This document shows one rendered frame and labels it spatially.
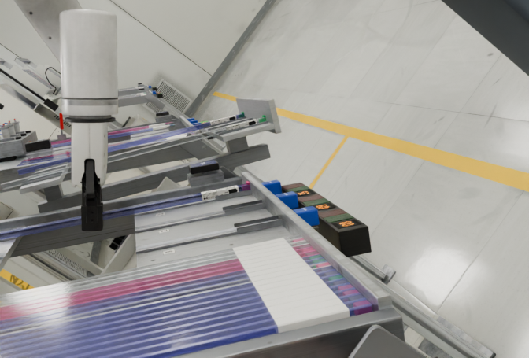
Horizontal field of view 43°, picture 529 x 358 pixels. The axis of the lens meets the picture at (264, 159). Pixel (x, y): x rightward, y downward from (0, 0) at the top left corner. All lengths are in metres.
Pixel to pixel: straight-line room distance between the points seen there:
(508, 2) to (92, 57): 0.61
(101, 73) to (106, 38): 0.05
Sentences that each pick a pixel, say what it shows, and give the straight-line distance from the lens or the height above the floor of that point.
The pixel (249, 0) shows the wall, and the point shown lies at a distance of 8.74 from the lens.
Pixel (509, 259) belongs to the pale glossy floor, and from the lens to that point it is 1.75.
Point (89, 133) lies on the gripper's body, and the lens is 1.02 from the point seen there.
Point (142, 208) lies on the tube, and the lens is 1.08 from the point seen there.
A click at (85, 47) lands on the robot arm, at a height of 1.06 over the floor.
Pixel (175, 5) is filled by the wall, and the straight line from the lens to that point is 8.61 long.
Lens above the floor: 0.99
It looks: 14 degrees down
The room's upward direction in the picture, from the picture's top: 54 degrees counter-clockwise
